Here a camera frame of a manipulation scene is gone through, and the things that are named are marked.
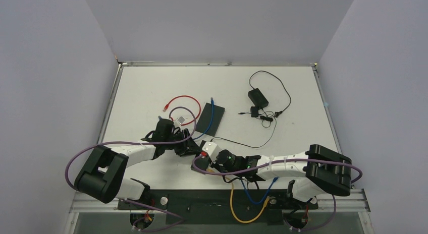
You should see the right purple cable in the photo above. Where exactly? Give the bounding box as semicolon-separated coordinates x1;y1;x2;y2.
191;154;363;185

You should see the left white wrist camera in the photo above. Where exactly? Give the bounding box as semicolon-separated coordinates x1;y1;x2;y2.
175;116;185;126

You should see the black power adapter with cord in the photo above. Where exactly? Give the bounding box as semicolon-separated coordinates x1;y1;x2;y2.
211;70;292;149

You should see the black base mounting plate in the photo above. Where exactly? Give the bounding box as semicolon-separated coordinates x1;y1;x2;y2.
118;189;318;225

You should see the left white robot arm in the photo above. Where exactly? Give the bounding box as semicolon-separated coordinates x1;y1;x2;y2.
73;119;201;209

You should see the blue ethernet cable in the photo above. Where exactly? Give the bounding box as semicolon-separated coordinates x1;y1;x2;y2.
158;97;215;141
240;176;279;205

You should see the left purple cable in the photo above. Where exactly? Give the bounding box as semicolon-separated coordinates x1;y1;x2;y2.
64;106;197;191

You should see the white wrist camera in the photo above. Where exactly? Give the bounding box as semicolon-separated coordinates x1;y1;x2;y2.
175;116;185;126
202;142;222;162

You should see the purple cable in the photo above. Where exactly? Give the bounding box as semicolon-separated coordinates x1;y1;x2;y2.
191;154;363;185
64;106;197;191

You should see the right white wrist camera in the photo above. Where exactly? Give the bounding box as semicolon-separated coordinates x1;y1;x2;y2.
202;142;222;162

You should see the black network switch small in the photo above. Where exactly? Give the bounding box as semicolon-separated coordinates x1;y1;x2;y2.
194;155;212;171

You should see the yellow ethernet cable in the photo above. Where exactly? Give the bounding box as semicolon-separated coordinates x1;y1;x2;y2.
206;169;270;224

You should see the black network switch upright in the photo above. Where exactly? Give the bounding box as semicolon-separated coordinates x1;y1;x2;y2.
196;103;225;137

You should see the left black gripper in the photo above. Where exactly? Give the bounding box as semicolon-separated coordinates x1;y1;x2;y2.
164;129;201;156

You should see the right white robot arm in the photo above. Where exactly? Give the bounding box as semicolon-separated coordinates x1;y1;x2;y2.
202;142;352;207

